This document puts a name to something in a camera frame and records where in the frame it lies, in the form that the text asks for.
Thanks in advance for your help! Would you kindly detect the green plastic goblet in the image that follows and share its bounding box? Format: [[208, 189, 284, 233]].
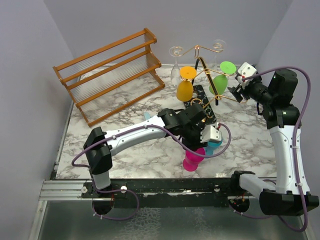
[[212, 61, 237, 95]]

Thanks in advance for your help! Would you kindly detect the gold wire glass rack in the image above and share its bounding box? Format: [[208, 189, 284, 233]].
[[179, 44, 236, 125]]

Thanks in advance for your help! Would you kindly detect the pink plastic goblet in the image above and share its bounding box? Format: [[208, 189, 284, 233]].
[[182, 150, 204, 172]]

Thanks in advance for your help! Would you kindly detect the wooden shelf rack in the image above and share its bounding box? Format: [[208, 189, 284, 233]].
[[53, 28, 165, 127]]

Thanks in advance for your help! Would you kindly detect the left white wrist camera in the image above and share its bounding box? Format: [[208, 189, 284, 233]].
[[200, 123, 223, 143]]

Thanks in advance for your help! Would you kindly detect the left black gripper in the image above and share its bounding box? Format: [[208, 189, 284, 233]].
[[180, 124, 208, 152]]

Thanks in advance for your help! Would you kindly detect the blue plastic goblet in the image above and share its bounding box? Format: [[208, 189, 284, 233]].
[[204, 140, 223, 159]]

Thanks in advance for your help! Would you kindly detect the orange plastic goblet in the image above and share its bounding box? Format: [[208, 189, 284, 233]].
[[176, 66, 197, 102]]

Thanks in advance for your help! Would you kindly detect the light blue nail file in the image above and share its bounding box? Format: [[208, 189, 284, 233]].
[[143, 112, 151, 120]]

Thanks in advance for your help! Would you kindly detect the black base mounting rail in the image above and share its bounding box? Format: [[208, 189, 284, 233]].
[[81, 177, 251, 208]]

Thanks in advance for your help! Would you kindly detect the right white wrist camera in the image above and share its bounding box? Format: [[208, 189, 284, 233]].
[[235, 62, 257, 89]]

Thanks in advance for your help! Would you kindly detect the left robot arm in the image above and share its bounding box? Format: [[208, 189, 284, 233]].
[[83, 103, 211, 198]]

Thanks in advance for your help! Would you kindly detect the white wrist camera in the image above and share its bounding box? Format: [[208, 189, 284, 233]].
[[235, 62, 257, 89], [200, 123, 223, 143]]

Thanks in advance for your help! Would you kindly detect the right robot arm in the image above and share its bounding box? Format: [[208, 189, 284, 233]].
[[228, 68, 319, 216]]

